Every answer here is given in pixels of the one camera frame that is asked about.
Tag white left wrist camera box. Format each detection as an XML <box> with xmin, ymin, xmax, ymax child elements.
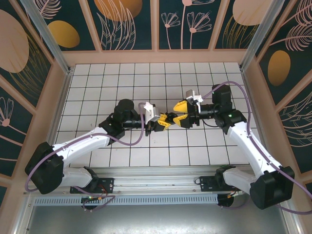
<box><xmin>143</xmin><ymin>101</ymin><xmax>162</xmax><ymax>124</ymax></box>

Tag grey sheet metal panel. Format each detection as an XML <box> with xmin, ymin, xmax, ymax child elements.
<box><xmin>24</xmin><ymin>204</ymin><xmax>295</xmax><ymax>234</ymax></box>

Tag dark panel cream disc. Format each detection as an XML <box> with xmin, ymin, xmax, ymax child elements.
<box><xmin>214</xmin><ymin>0</ymin><xmax>263</xmax><ymax>49</ymax></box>

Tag black electronics module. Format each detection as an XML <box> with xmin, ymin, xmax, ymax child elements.
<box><xmin>81</xmin><ymin>195</ymin><xmax>103</xmax><ymax>212</ymax></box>

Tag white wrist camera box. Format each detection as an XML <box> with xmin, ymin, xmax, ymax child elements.
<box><xmin>185</xmin><ymin>89</ymin><xmax>204</xmax><ymax>113</ymax></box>
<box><xmin>143</xmin><ymin>101</ymin><xmax>162</xmax><ymax>124</ymax></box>

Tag dark panel pink flowers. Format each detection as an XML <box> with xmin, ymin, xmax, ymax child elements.
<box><xmin>158</xmin><ymin>0</ymin><xmax>221</xmax><ymax>51</ymax></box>

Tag dark panel small gold oval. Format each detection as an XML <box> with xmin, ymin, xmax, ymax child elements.
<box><xmin>29</xmin><ymin>0</ymin><xmax>99</xmax><ymax>52</ymax></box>

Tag dark panel gold oval feather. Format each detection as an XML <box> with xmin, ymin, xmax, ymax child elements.
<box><xmin>255</xmin><ymin>0</ymin><xmax>312</xmax><ymax>105</ymax></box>

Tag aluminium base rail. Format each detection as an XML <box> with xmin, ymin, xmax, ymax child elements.
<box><xmin>23</xmin><ymin>167</ymin><xmax>290</xmax><ymax>195</ymax></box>

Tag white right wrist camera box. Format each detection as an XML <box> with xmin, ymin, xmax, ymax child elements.
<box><xmin>185</xmin><ymin>89</ymin><xmax>204</xmax><ymax>113</ymax></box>

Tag dark panel pink leaf outlines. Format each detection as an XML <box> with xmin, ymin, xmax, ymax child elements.
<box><xmin>277</xmin><ymin>92</ymin><xmax>312</xmax><ymax>171</ymax></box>

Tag slotted grey cable duct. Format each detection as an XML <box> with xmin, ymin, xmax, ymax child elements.
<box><xmin>33</xmin><ymin>195</ymin><xmax>219</xmax><ymax>206</ymax></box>

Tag dark panel single pink flower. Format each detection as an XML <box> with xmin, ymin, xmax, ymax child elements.
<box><xmin>0</xmin><ymin>80</ymin><xmax>35</xmax><ymax>176</ymax></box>

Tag aluminium frame post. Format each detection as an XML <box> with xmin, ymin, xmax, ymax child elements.
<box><xmin>19</xmin><ymin>0</ymin><xmax>74</xmax><ymax>75</ymax></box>
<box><xmin>238</xmin><ymin>0</ymin><xmax>293</xmax><ymax>71</ymax></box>

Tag dark panel large cream oval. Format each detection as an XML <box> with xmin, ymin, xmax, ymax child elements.
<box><xmin>0</xmin><ymin>0</ymin><xmax>53</xmax><ymax>108</ymax></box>

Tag dark panel gold disc feathers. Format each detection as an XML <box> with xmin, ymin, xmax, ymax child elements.
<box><xmin>87</xmin><ymin>0</ymin><xmax>156</xmax><ymax>51</ymax></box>

